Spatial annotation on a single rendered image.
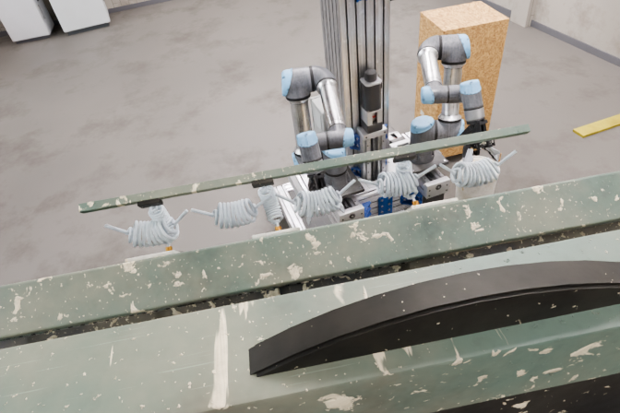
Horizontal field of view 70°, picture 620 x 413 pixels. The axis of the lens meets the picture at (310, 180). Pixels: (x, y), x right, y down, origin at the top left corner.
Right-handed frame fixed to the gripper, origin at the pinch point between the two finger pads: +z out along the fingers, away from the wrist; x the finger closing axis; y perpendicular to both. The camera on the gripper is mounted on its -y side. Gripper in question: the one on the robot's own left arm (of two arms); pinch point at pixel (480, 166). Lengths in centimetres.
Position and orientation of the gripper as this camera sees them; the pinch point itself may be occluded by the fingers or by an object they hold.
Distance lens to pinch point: 196.5
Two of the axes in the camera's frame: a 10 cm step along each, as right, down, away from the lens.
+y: 2.3, 1.6, -9.6
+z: 2.4, 9.5, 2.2
